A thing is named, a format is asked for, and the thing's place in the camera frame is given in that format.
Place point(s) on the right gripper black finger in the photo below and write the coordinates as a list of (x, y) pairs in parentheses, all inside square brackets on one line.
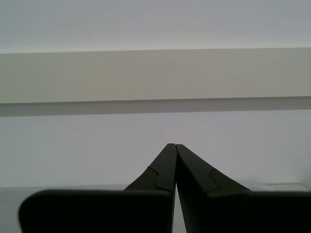
[(97, 211), (243, 213)]

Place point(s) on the beige horizontal wall panel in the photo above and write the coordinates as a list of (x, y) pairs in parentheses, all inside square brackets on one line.
[(155, 75)]

